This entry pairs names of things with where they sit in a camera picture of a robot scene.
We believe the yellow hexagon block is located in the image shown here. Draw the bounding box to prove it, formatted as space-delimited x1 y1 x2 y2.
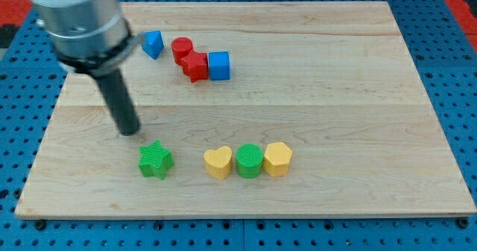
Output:
263 142 293 177

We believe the blue triangle block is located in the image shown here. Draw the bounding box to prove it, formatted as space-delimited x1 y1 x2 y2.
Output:
142 31 164 60

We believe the red cylinder block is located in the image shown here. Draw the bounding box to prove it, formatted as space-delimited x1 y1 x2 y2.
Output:
171 36 193 66

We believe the blue cube block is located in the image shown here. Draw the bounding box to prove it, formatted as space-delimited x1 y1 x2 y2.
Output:
208 51 230 80

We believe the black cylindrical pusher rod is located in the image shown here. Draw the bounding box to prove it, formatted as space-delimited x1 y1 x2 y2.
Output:
92 69 141 136

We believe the green star block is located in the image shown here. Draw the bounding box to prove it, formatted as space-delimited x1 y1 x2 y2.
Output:
138 140 174 180

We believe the yellow heart block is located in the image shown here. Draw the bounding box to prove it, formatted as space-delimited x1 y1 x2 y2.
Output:
203 146 233 179

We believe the red star block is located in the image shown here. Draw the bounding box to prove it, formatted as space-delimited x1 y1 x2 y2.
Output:
180 51 209 83

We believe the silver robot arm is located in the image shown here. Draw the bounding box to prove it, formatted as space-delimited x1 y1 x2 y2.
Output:
31 0 144 136

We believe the green cylinder block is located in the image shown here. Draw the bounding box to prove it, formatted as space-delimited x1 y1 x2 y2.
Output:
236 144 264 179

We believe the wooden board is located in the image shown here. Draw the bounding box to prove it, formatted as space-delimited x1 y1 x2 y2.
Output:
15 1 476 220

